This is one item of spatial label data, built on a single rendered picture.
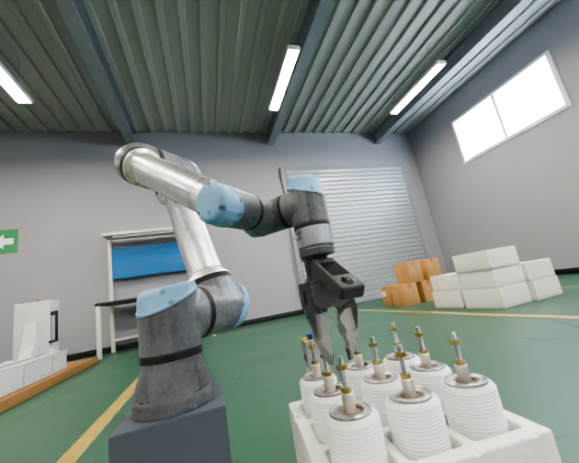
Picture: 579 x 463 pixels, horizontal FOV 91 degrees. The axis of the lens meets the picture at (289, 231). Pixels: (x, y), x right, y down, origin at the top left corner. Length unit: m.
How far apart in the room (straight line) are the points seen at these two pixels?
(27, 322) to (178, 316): 3.40
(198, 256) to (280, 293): 4.97
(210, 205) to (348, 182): 6.27
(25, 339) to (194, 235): 3.25
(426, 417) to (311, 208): 0.41
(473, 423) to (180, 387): 0.52
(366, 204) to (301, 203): 6.18
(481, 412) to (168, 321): 0.58
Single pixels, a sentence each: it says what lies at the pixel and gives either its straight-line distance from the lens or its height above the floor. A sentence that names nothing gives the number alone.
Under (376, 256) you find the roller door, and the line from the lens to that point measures 6.50.
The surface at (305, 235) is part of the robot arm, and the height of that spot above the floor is 0.57.
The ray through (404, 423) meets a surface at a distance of 0.61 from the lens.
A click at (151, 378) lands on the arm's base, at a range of 0.62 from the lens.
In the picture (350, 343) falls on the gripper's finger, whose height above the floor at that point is 0.36.
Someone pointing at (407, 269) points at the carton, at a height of 0.49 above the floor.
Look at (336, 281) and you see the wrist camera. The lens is 0.48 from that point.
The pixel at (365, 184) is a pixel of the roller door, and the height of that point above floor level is 2.58.
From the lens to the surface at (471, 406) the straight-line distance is 0.66.
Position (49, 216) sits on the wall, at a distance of 6.30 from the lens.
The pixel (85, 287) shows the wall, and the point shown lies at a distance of 5.85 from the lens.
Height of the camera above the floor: 0.47
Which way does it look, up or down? 12 degrees up
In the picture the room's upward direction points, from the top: 10 degrees counter-clockwise
